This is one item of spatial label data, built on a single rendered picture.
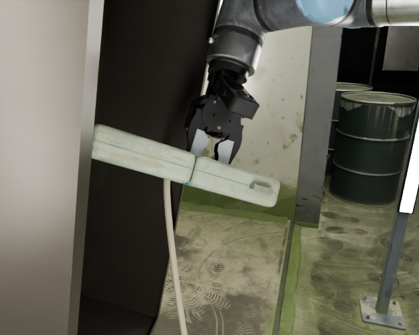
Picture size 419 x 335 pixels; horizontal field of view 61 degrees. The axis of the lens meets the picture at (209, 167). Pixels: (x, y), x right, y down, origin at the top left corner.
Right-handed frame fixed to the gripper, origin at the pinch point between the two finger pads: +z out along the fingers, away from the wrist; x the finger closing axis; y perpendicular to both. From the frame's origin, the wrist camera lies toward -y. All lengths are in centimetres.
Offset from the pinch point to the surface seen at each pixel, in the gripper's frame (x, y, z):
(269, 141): -105, 164, -47
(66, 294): 16.5, -10.7, 17.6
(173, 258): -8.9, 27.3, 19.0
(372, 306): -145, 84, 35
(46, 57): 25.0, -19.5, -5.7
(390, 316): -149, 76, 36
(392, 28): -422, 404, -364
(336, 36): -106, 120, -113
